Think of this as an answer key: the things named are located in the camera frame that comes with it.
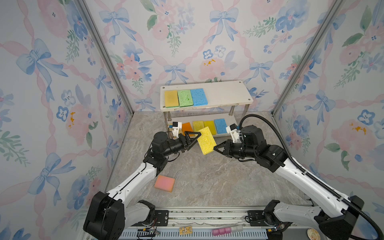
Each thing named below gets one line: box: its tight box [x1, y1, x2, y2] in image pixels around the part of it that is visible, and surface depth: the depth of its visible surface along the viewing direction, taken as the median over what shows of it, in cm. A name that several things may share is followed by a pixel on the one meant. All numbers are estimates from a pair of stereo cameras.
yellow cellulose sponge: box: [192, 120, 205, 132], surface depth 105 cm
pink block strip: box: [212, 226, 243, 236], surface depth 70 cm
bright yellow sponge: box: [204, 120, 217, 135], surface depth 105 cm
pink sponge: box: [154, 175, 176, 193], surface depth 86 cm
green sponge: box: [177, 89, 194, 108], surface depth 78 cm
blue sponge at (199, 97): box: [190, 88, 208, 107], surface depth 80 cm
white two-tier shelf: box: [160, 80, 254, 139], surface depth 81 cm
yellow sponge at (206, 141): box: [197, 126, 217, 156], surface depth 71 cm
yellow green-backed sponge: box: [165, 90, 180, 108], surface depth 79 cm
